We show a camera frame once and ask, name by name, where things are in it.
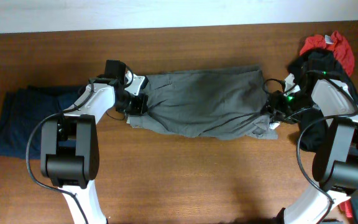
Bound black garment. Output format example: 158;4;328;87
287;49;358;152

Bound grey shorts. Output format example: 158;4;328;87
127;65;278;140

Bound navy blue garment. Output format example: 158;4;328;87
0;86;84;159

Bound red garment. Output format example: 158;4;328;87
300;30;355;77

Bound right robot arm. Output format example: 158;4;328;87
264;70;358;223

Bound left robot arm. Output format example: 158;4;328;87
40;60;148;223

